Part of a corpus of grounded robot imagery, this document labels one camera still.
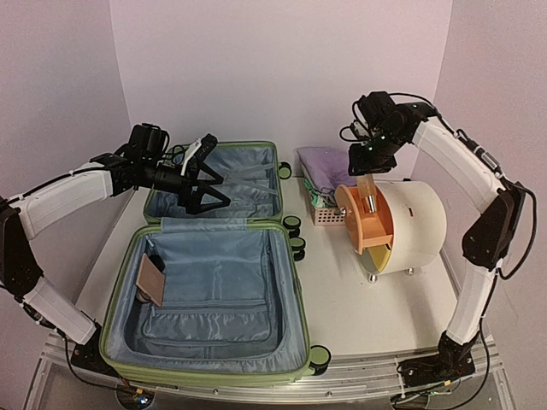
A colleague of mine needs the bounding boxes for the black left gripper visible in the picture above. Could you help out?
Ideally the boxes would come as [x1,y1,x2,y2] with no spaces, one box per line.
[141,158,230,214]

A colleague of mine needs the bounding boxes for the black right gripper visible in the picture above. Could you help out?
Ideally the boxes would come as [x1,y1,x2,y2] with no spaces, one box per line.
[350,124,409,174]

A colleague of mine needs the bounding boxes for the purple garment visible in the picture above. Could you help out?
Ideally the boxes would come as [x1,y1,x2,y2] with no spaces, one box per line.
[297,147,356,193]

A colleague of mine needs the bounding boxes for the green tie-dye garment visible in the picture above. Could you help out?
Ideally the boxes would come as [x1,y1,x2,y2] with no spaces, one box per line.
[303,181,338,213]

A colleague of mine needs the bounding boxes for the green hard-shell suitcase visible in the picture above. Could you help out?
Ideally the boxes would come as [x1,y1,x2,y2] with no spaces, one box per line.
[99,141,332,377]

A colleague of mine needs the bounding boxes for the translucent green bottle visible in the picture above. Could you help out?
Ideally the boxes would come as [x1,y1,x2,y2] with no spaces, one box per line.
[356,174,377,213]

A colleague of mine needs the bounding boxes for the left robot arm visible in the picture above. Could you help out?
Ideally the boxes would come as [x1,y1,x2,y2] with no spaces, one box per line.
[1,123,231,375]

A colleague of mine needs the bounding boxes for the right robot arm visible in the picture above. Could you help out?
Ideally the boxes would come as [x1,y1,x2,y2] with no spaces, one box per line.
[349,91,535,387]

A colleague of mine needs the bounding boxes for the small black round object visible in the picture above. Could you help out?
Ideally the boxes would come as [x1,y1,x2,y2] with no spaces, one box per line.
[149,255,166,272]

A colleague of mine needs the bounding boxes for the white cylindrical container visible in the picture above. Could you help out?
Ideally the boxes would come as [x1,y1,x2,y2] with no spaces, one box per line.
[334,179,448,284]

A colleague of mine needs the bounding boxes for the pink perforated plastic basket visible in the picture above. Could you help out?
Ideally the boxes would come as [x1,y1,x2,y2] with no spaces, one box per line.
[303,179,345,226]

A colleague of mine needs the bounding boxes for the brown card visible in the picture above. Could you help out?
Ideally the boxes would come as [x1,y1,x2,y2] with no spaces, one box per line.
[136,254,166,308]

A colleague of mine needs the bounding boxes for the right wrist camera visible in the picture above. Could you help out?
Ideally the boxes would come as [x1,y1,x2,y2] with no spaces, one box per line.
[349,120,371,142]

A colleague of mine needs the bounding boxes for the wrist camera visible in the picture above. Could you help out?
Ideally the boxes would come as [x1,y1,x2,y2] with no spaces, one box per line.
[180,133,218,176]
[349,120,371,142]

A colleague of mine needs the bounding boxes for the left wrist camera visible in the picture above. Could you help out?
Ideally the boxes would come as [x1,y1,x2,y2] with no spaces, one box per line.
[180,133,218,176]

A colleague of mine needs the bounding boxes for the black camera cable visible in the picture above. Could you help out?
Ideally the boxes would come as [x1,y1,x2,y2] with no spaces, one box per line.
[391,91,441,116]

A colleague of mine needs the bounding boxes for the curved aluminium rail base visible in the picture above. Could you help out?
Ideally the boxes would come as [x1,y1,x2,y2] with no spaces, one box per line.
[23,331,516,409]

